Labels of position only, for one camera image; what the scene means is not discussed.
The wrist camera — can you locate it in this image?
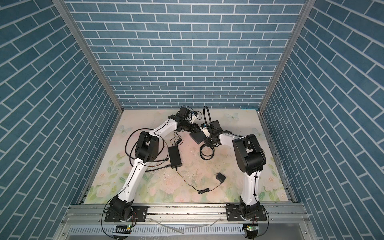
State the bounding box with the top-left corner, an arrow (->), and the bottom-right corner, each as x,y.
200,123 -> 211,138
190,111 -> 203,123

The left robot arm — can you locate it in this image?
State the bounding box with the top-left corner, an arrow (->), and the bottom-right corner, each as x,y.
108,106 -> 202,221

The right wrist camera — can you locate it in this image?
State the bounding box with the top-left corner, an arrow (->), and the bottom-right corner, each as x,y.
200,123 -> 211,138

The thick black ethernet cable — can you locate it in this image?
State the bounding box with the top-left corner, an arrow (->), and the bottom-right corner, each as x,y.
124,128 -> 172,173

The black router box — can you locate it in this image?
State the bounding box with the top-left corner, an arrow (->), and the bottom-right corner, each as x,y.
190,128 -> 214,144

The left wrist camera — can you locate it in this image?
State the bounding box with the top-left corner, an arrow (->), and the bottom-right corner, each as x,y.
190,111 -> 203,123

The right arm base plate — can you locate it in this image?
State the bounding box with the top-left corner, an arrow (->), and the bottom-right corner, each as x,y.
225,203 -> 268,222

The aluminium rail frame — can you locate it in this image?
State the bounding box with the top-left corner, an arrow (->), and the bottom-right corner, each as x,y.
54,202 -> 316,240

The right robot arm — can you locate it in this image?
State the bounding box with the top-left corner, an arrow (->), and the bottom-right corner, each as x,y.
201,121 -> 267,214

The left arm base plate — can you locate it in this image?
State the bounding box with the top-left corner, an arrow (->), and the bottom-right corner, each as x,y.
104,206 -> 148,223

